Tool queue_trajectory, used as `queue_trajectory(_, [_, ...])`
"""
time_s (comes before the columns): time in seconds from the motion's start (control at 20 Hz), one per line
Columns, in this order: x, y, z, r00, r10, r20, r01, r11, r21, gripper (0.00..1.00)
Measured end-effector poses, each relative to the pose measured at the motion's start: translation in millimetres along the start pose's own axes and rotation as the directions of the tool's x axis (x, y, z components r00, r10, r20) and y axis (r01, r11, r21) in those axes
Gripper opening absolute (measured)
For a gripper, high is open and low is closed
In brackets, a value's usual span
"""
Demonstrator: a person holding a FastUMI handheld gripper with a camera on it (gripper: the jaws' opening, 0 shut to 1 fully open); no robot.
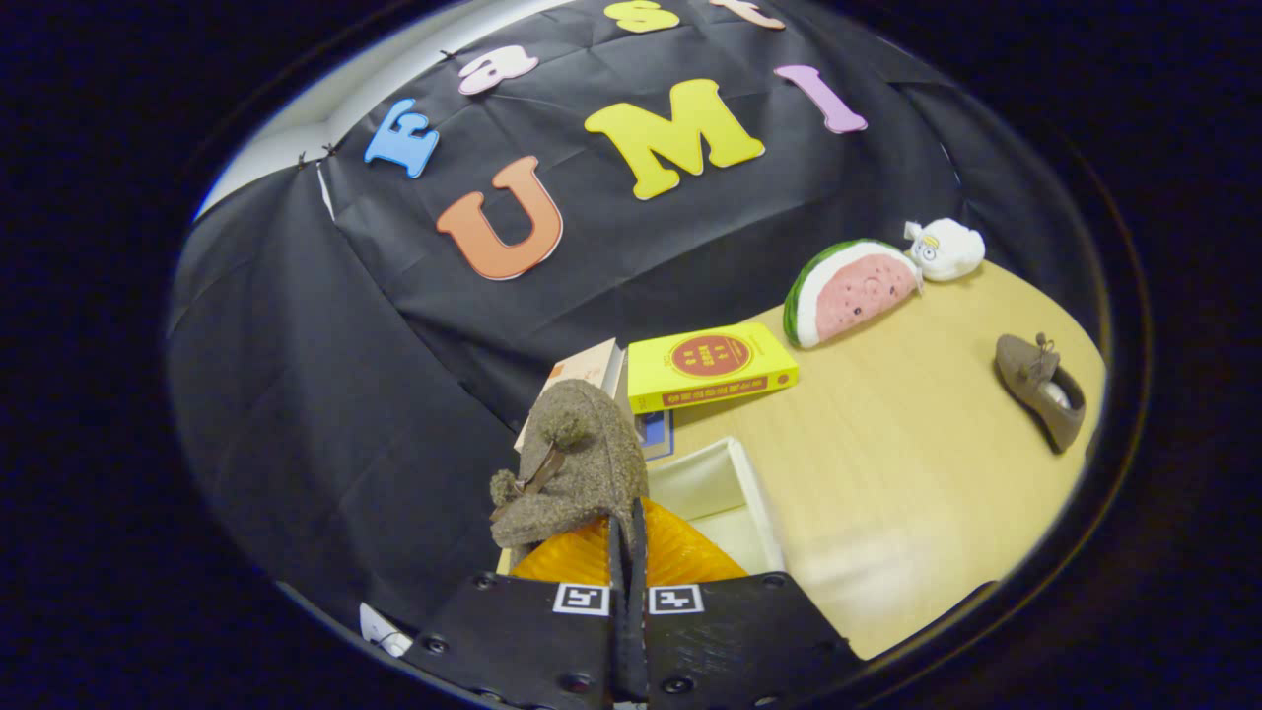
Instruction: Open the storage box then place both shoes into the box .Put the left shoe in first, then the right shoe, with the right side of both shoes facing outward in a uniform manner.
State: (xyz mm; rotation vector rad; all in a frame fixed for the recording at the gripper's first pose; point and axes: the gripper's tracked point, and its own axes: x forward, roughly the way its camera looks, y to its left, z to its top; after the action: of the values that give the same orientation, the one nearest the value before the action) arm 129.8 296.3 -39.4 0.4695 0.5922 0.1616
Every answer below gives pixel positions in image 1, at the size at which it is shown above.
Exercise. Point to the blue book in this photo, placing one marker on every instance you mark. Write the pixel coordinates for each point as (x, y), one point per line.
(656, 434)

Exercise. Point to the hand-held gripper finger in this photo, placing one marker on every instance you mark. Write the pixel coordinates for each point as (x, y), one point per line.
(618, 651)
(638, 651)

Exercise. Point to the watermelon slice plush toy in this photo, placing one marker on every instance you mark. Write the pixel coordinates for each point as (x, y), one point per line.
(853, 291)

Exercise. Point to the black backdrop cloth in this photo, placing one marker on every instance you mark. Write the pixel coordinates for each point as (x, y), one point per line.
(345, 394)

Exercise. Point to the yellow book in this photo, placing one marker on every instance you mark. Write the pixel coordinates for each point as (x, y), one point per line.
(710, 360)

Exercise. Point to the white storage box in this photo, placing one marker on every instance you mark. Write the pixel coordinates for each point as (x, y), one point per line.
(710, 483)

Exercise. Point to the white plush toy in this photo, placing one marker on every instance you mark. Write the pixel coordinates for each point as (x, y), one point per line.
(951, 248)

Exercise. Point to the brown suede shoe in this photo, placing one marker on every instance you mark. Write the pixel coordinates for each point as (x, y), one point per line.
(582, 454)
(1025, 380)

